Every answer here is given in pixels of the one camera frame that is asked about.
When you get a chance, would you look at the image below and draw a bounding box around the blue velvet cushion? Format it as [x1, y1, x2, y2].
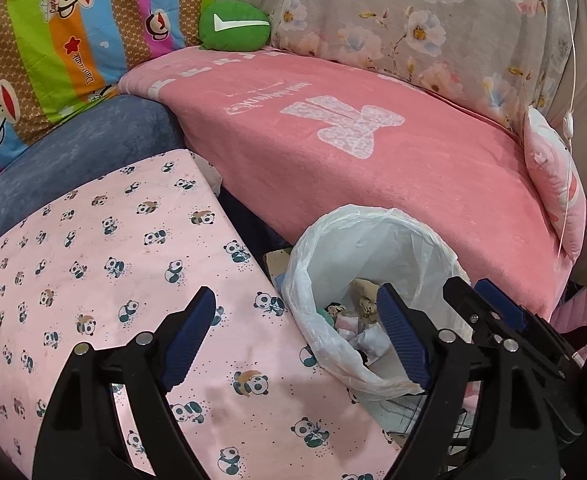
[0, 95, 184, 246]

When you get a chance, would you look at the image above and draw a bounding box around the pink quilted cloth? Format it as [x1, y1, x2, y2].
[548, 280, 587, 333]

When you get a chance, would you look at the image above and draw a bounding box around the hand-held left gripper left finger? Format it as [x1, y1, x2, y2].
[32, 286, 218, 480]

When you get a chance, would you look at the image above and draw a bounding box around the green plush pillow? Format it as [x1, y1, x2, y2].
[198, 0, 272, 52]

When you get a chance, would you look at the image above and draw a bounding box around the white cable with switch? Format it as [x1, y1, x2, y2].
[556, 0, 577, 256]

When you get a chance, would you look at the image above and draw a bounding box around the clear plastic package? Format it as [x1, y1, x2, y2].
[336, 317, 389, 357]

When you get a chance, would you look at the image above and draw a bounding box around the pink panda print cloth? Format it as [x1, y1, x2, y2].
[0, 149, 404, 480]

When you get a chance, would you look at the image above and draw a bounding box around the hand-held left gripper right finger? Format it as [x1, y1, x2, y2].
[376, 282, 561, 480]

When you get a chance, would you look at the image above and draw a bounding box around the beige stocking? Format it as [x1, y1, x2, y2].
[348, 280, 380, 321]

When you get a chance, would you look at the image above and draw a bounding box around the colourful striped cartoon quilt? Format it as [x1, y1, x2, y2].
[0, 0, 219, 196]

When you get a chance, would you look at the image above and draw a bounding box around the white-lined trash bin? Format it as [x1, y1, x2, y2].
[282, 204, 474, 401]

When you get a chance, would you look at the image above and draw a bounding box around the grey floral bedding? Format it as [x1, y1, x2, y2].
[216, 0, 579, 133]

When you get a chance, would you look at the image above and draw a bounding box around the pink blanket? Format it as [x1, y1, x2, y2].
[118, 46, 574, 323]

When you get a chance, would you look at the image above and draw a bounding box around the brown cardboard piece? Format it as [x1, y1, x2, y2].
[264, 246, 294, 286]

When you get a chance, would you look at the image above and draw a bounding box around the small pink pillow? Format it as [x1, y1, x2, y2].
[523, 106, 587, 261]

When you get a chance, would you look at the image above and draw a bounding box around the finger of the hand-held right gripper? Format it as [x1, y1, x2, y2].
[475, 280, 527, 332]
[442, 276, 529, 351]

